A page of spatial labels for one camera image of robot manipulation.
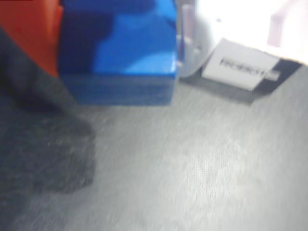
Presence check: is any blue cube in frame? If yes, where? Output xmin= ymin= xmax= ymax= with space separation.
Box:
xmin=57 ymin=0 xmax=179 ymax=107

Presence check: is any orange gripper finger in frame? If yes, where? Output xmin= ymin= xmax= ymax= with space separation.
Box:
xmin=0 ymin=0 xmax=64 ymax=78

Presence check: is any white box with black print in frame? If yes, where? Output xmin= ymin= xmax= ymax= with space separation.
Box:
xmin=180 ymin=0 xmax=308 ymax=107

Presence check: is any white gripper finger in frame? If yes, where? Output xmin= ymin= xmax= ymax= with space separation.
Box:
xmin=177 ymin=0 xmax=241 ymax=78

